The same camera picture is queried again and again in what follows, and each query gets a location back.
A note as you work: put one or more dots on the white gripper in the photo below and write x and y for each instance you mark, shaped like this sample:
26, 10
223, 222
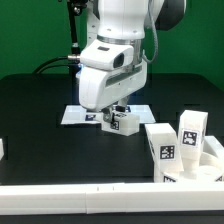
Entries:
108, 76

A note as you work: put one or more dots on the white round stool seat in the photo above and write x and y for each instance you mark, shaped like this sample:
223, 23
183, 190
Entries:
210, 170

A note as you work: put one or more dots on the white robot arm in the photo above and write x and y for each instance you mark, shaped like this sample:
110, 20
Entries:
124, 22

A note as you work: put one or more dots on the white marker sheet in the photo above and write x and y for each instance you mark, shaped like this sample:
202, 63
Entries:
76, 114

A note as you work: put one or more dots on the white front fence bar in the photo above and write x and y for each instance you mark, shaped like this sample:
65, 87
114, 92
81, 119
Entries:
110, 198

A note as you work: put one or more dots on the white fence bar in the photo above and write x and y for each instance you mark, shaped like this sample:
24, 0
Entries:
213, 146
110, 198

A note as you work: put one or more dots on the white right fence bar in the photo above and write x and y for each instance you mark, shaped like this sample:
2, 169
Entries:
213, 146

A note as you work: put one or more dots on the white left fence piece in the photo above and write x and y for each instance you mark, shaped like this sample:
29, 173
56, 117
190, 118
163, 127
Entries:
1, 149

